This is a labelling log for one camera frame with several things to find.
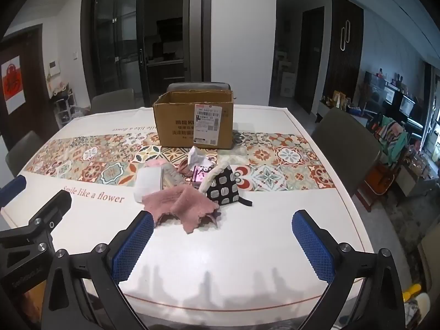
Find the olive grey dining chair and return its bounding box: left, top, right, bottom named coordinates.
left=311, top=108, right=382, bottom=197

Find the pink cartoon tissue packet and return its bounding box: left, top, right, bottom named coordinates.
left=191, top=166, right=212, bottom=189

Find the white storage cart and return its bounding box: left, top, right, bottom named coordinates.
left=51, top=89, right=82, bottom=125

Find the grey purple cloth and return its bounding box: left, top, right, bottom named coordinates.
left=202, top=211, right=221, bottom=229

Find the dusty pink cloth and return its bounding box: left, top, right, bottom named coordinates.
left=142, top=184, right=221, bottom=235

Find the red white door poster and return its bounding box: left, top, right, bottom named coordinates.
left=1, top=59, right=27, bottom=115

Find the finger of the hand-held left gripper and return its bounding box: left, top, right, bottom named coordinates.
left=0, top=175, right=27, bottom=210
left=0, top=190, right=73, bottom=259

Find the clear plastic packet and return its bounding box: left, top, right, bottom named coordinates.
left=161, top=164, right=188, bottom=190

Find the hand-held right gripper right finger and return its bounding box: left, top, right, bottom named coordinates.
left=291, top=209, right=407, bottom=330

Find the grey refrigerator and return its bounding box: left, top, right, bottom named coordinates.
left=182, top=0, right=212, bottom=85

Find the white sideboard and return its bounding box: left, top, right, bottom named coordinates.
left=318, top=99, right=336, bottom=122

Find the grey chair far left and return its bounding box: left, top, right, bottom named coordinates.
left=90, top=88, right=135, bottom=115

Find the dark grey dining chair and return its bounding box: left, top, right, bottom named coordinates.
left=167, top=81, right=232, bottom=94

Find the black white patterned pouch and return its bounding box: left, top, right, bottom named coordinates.
left=199, top=164, right=254, bottom=208

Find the patterned tablecloth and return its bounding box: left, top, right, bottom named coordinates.
left=0, top=105, right=376, bottom=317

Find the dark wooden door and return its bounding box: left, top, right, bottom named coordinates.
left=295, top=7, right=326, bottom=115

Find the brown cardboard box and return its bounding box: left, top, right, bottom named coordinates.
left=152, top=89, right=235, bottom=150

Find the dark wood panel cabinet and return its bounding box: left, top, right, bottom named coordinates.
left=325, top=0, right=364, bottom=111

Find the colourful clothes pile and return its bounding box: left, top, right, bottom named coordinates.
left=374, top=115, right=407, bottom=166

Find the brown hair tie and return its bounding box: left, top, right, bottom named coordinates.
left=177, top=160, right=195, bottom=177

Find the beige dining chair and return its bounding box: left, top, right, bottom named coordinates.
left=5, top=131, right=45, bottom=178

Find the yellow toy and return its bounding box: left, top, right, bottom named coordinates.
left=402, top=283, right=423, bottom=299

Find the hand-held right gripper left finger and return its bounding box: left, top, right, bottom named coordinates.
left=40, top=210, right=155, bottom=330

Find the sliding glass door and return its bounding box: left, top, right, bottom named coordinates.
left=82, top=0, right=149, bottom=108

